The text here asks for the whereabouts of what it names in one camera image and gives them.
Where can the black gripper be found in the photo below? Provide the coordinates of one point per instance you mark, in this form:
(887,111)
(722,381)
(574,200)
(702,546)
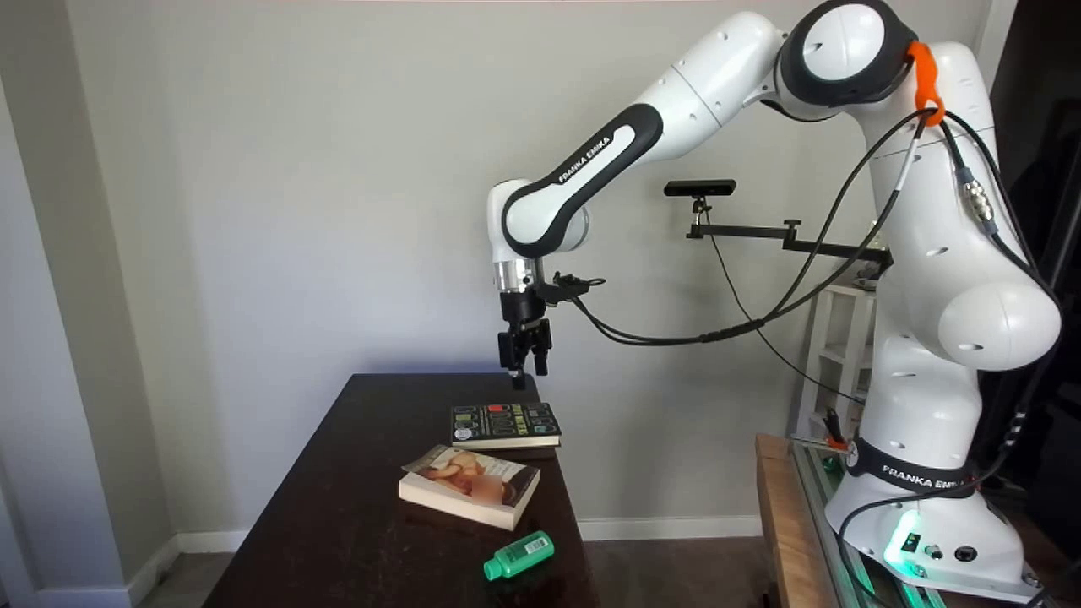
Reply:
(524,312)

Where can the book with portrait cover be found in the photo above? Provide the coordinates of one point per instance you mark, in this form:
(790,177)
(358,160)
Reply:
(476,483)

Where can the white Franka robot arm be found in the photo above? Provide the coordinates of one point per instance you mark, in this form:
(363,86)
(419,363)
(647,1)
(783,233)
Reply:
(958,307)

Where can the green plastic bottle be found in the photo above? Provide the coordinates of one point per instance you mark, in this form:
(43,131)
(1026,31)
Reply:
(517,555)

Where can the dark wooden dresser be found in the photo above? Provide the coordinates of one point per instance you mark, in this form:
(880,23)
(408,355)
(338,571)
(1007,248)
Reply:
(373,542)

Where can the white shelf unit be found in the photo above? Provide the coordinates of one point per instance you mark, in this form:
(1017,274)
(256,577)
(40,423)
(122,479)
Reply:
(841,358)

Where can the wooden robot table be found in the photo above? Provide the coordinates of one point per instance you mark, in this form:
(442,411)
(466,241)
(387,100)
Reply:
(790,542)

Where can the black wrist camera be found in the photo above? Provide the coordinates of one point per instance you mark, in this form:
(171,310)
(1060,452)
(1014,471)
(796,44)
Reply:
(568,290)

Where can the black stereo camera bar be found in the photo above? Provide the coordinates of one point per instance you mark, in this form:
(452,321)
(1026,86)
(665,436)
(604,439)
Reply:
(702,187)

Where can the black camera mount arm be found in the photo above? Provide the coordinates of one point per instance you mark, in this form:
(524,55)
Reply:
(779,238)

